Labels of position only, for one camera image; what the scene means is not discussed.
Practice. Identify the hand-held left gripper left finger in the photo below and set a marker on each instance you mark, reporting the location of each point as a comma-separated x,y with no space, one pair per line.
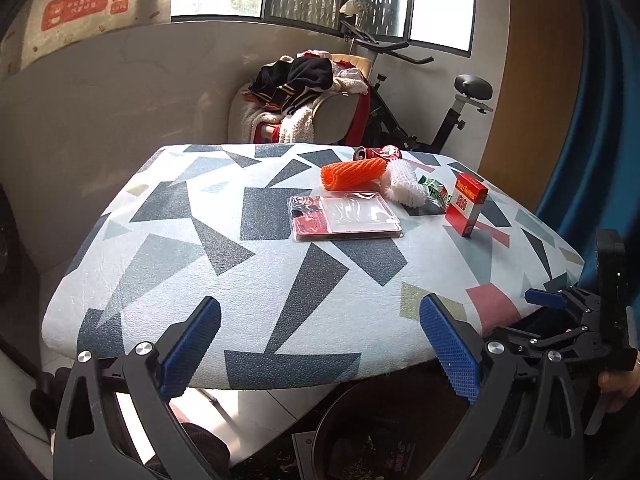
192,345

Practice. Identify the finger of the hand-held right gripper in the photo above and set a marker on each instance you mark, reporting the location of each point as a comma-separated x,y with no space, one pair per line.
560,342
545,297

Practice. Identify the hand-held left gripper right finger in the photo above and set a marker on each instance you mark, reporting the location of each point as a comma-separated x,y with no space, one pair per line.
450,350

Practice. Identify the dark brown trash bin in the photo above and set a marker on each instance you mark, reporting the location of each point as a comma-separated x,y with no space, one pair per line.
380,420

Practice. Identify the red cigarette box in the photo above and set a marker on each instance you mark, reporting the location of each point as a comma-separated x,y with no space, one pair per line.
465,205

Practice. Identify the green candy wrapper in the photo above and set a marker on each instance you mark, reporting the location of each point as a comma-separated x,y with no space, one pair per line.
435,192

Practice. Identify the clear plastic blister pack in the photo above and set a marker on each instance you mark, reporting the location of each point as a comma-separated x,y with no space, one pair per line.
350,217

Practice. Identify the white foam fruit net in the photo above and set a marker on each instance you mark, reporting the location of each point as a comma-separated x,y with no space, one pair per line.
407,185

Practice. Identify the orange foam fruit net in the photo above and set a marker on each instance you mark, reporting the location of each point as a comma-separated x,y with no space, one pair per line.
352,175

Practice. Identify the crushed red can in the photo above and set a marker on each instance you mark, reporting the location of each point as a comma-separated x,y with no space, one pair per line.
380,152

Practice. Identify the person's right hand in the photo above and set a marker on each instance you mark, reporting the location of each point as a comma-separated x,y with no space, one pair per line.
619,385

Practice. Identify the blue curtain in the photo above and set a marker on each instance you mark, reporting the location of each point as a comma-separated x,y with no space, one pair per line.
595,135

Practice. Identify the wooden panel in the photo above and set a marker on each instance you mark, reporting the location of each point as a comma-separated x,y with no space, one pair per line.
535,85

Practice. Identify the black exercise bike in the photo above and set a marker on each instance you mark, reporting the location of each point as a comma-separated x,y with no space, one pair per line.
395,130

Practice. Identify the cream fleece blanket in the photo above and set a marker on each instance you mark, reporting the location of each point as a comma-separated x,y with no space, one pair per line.
295,127

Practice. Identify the red garment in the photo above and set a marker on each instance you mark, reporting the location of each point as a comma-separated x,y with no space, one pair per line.
361,120

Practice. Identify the beige armchair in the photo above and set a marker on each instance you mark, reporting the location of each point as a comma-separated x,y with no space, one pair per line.
332,117

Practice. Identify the white fleece garment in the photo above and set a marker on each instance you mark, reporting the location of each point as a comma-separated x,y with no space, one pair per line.
350,82

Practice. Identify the black jacket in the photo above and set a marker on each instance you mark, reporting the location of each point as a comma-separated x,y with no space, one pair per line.
300,77

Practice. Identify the white cap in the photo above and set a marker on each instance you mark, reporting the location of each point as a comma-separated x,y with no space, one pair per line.
355,5

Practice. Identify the beige printed mat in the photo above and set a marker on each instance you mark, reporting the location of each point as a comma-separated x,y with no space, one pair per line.
75,10

